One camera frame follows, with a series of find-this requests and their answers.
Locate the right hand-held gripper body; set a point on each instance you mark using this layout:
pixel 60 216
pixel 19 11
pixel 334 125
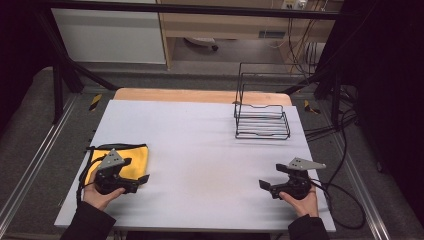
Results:
pixel 298 186

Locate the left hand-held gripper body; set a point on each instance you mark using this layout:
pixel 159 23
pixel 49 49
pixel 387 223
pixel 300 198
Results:
pixel 108 181

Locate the yellow bag with black trim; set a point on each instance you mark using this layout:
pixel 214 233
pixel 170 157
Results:
pixel 136 163

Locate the person's right hand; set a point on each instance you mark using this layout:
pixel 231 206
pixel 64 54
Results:
pixel 306 206

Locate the person's left hand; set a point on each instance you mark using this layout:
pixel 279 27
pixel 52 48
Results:
pixel 96 200

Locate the white foam board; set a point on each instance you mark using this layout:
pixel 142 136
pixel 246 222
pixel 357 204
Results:
pixel 200 160

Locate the yellow black hazard tape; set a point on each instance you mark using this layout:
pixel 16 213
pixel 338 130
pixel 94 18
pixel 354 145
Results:
pixel 95 102
pixel 310 107

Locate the black metal stand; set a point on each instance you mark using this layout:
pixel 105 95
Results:
pixel 58 90
pixel 335 96

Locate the white cabinet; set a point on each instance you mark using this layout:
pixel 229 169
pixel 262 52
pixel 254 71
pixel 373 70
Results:
pixel 110 36

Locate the office chair base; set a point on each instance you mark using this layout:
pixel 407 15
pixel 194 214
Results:
pixel 201 42

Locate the wooden desk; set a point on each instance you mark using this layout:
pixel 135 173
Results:
pixel 233 25

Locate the white power strip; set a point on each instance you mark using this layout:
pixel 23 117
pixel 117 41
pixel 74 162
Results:
pixel 293 4

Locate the aluminium floor rail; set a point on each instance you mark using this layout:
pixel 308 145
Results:
pixel 36 160
pixel 363 193

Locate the black metal frame bar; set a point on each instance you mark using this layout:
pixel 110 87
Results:
pixel 200 9

